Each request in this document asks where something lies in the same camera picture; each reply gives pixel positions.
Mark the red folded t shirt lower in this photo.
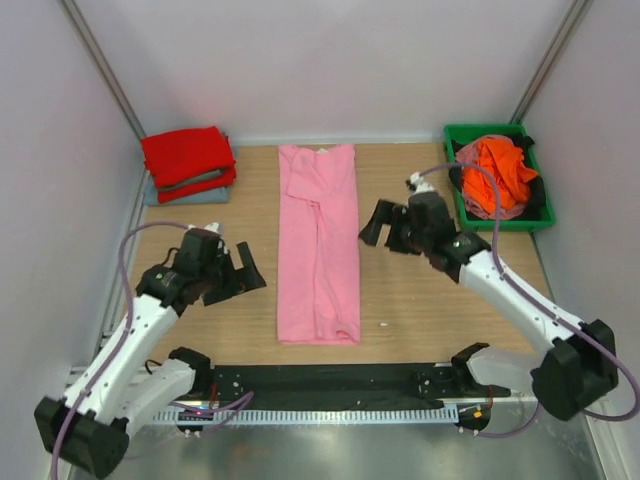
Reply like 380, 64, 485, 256
154, 167, 236, 205

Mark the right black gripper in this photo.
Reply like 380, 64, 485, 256
358, 199, 431, 257

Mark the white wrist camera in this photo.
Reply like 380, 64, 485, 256
188, 222, 223, 237
405, 172, 436, 196

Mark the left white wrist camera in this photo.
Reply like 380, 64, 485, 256
188, 222, 223, 237

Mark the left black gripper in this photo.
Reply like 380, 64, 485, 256
198, 242, 265, 306

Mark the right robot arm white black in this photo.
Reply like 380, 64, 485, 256
359, 191, 619, 421

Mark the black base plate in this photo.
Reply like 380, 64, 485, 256
187, 363, 511, 412

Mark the pink t shirt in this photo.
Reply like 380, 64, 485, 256
276, 144, 361, 345

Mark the grey folded t shirt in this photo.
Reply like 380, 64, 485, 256
142, 137, 236, 206

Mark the orange t shirt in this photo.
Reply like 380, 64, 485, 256
455, 135, 539, 220

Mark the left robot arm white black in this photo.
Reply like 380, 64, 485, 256
34, 223, 266, 479

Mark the white slotted cable duct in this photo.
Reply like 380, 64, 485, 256
149, 404, 459, 427

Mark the red folded t shirt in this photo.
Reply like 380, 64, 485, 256
141, 126, 235, 190
154, 167, 236, 205

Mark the red folded t shirt top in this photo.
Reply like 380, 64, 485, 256
141, 126, 235, 190

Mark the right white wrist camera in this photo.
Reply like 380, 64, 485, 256
405, 172, 436, 196

